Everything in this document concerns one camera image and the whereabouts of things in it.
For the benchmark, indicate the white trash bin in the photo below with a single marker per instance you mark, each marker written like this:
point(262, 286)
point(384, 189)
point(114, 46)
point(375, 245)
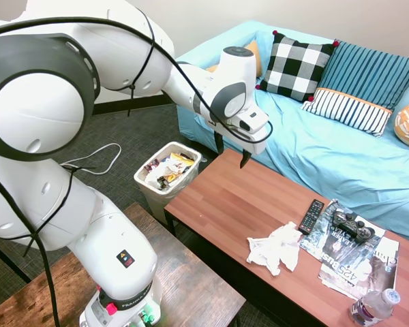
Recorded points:
point(156, 204)

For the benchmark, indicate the dark wood robot table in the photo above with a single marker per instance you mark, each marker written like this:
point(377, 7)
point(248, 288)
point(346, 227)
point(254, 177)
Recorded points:
point(191, 289)

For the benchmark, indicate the black metal stand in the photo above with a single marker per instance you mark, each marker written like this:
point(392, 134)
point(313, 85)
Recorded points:
point(10, 260)

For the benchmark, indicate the black white checkered pillow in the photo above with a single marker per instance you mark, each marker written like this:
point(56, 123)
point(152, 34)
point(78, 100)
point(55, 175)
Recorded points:
point(293, 68)

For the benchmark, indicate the black game controller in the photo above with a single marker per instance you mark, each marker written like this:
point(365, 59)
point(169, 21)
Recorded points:
point(351, 226)

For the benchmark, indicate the reddish wood coffee table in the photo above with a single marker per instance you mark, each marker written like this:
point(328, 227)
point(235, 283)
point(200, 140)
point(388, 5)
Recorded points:
point(231, 204)

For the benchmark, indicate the mixed trash pile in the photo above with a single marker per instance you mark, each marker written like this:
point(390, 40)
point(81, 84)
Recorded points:
point(170, 168)

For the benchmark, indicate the plain orange pillow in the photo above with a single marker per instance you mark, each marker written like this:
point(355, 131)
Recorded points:
point(257, 61)

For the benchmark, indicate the white navy striped pillow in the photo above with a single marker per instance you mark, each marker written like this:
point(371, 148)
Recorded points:
point(347, 109)

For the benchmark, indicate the clear plastic water bottle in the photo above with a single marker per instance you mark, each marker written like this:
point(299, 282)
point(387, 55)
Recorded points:
point(371, 306)

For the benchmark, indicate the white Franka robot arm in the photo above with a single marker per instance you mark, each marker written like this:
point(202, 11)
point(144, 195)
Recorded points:
point(37, 112)

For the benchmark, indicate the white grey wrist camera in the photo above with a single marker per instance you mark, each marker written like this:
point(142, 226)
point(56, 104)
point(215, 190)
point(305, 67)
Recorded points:
point(254, 119)

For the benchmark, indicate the blue striped pillow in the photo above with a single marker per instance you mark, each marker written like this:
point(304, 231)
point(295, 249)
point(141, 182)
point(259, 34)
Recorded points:
point(368, 75)

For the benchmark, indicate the dark business magazine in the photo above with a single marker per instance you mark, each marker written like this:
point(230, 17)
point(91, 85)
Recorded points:
point(330, 245)

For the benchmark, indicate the black zip tie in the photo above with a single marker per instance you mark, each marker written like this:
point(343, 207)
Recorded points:
point(132, 90)
point(70, 177)

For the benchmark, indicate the black remote control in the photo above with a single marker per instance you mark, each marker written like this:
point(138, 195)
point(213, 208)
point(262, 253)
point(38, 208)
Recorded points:
point(311, 217)

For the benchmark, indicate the sofa with light blue cover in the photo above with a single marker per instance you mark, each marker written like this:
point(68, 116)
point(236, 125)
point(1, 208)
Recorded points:
point(327, 153)

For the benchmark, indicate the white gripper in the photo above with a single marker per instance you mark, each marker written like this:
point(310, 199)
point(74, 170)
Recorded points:
point(255, 143)

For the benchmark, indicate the white tissue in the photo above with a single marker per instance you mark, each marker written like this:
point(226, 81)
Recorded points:
point(276, 248)

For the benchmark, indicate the magazine with white cover edge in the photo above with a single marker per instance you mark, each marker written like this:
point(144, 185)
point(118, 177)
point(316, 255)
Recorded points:
point(381, 269)

